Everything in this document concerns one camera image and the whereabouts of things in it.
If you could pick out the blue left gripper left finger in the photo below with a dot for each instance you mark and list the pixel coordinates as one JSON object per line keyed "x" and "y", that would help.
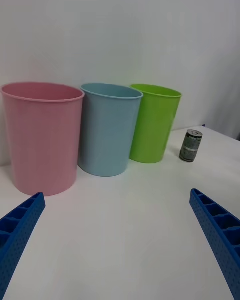
{"x": 17, "y": 230}

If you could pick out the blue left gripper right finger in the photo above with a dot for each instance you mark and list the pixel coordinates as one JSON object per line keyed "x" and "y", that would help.
{"x": 222, "y": 235}

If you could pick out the black drink can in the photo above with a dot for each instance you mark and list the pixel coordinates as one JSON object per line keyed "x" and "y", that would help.
{"x": 190, "y": 147}

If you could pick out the pink plastic waste bin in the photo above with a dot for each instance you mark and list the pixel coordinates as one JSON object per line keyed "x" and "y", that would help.
{"x": 42, "y": 140}

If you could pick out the green plastic waste bin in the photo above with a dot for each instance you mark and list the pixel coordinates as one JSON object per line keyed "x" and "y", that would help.
{"x": 155, "y": 127}

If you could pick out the pale blue plastic waste bin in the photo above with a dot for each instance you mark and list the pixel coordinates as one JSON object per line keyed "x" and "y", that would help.
{"x": 107, "y": 135}

